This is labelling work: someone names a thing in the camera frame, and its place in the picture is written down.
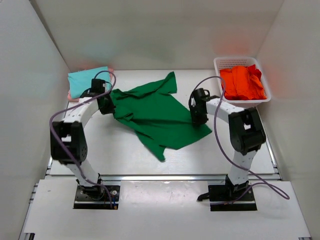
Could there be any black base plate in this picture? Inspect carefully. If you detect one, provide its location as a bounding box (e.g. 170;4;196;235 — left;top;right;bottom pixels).
73;185;121;210
208;185;258;212

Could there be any aluminium rail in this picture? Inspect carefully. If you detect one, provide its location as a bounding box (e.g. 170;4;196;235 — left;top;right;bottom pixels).
45;173;281;181

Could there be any purple cable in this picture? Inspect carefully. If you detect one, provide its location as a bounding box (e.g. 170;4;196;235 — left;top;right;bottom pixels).
193;75;291;206
48;70;118;208

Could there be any orange t shirt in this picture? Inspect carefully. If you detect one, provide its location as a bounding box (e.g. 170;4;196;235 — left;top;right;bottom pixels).
219;64;267;101

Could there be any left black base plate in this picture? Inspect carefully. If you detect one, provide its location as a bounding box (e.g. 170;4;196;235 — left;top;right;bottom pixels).
73;185;121;210

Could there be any folded teal t shirt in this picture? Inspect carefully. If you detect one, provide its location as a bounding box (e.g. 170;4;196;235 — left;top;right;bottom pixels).
67;66;112;99

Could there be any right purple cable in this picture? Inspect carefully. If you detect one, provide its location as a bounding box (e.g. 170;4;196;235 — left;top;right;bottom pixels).
193;75;291;206

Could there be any green t shirt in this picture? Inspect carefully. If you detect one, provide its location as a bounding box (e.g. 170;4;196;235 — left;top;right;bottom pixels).
110;71;212;162

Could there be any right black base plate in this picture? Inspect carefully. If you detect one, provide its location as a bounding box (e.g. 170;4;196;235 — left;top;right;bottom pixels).
208;185;258;212

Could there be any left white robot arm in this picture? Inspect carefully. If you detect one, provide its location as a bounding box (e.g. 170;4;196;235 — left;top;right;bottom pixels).
49;78;116;202

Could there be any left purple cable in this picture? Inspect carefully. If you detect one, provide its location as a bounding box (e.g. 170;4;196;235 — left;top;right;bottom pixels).
48;70;118;208

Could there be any folded pink t shirt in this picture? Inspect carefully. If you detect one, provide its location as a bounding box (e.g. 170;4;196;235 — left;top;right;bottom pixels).
67;67;115;102

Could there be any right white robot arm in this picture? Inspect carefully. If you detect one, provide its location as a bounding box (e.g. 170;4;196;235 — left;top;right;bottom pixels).
188;88;266;202

